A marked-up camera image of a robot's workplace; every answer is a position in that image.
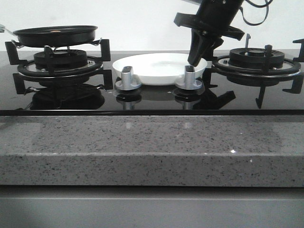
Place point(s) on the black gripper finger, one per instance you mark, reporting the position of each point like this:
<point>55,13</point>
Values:
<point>199,45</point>
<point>209,53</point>

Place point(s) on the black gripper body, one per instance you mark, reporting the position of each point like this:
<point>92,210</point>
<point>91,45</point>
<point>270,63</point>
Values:
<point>213,19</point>

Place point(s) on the white plate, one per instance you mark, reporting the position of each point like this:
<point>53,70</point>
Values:
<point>155,68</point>

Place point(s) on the black frying pan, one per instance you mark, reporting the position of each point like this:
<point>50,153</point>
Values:
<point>69,36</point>

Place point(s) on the black right gas burner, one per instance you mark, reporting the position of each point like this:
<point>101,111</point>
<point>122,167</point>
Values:
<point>254,58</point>

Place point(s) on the black gas burner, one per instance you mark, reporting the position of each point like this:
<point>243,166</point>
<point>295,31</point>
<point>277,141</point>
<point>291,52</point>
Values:
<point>254,58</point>
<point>62,59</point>

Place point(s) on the silver right stove knob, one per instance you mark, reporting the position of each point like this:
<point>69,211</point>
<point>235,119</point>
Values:
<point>189,81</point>

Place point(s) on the silver stove knob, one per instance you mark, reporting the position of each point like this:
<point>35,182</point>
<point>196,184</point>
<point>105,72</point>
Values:
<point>128,80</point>
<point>189,81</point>

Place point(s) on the black right burner grate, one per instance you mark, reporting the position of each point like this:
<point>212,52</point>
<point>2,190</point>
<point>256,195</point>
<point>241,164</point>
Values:
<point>290,70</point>

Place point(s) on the black burner grate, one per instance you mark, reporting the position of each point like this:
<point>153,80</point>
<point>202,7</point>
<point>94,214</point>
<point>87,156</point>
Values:
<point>27,68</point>
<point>290,70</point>

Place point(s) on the silver left stove knob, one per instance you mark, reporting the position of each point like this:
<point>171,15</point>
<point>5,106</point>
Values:
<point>128,80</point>

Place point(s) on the black left burner grate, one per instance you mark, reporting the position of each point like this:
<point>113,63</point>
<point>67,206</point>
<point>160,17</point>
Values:
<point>27,68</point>

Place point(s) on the black glass cooktop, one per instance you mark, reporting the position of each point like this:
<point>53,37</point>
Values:
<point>222,93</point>

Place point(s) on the black left gas burner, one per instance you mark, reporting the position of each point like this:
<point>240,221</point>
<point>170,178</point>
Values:
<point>62,59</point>

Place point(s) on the grey cabinet front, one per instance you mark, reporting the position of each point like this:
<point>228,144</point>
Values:
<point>150,207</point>

